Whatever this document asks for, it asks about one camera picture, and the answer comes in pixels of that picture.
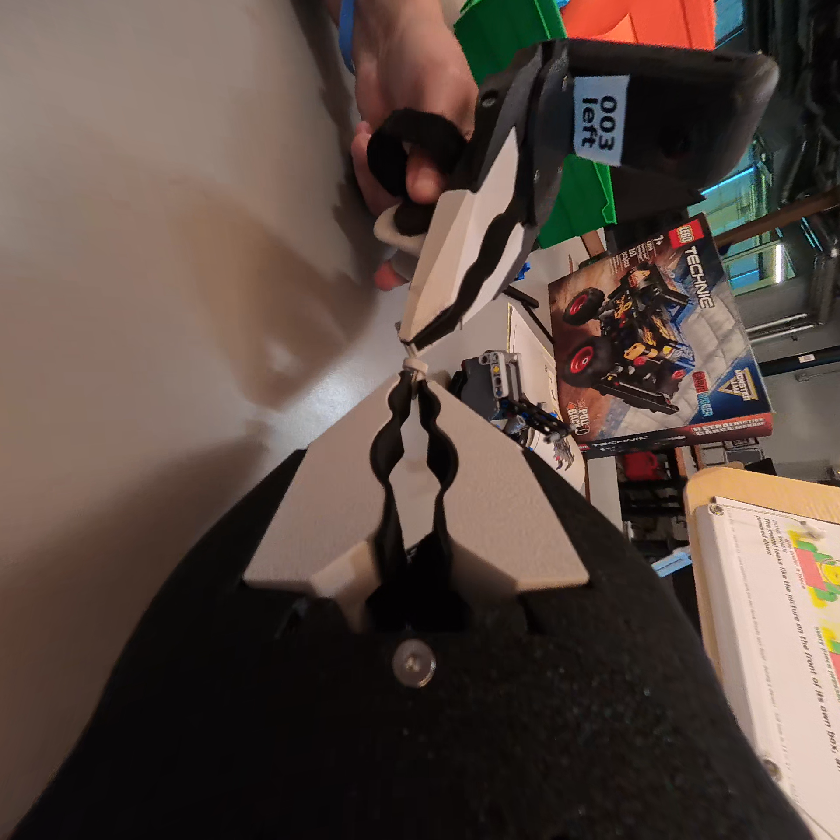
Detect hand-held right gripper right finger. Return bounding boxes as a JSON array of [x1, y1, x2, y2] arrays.
[[417, 379, 590, 598]]

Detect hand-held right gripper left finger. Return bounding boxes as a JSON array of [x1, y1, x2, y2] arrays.
[[241, 371, 416, 634]]

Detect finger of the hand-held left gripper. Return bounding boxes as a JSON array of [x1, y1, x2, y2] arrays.
[[430, 218, 542, 343], [397, 126, 527, 347]]

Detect person's left hand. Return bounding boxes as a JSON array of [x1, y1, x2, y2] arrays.
[[350, 0, 481, 293]]

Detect orange plastic bin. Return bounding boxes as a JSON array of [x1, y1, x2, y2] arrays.
[[561, 0, 718, 52]]

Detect white instruction booklet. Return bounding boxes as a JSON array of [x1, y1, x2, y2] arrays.
[[505, 303, 586, 493]]

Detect partly built toy vehicle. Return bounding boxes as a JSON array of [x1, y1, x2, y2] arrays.
[[459, 350, 573, 442]]

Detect green plastic bin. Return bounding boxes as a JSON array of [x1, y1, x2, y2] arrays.
[[453, 0, 619, 249]]

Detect printed toy truck box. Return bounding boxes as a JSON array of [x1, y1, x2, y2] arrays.
[[546, 213, 775, 460]]

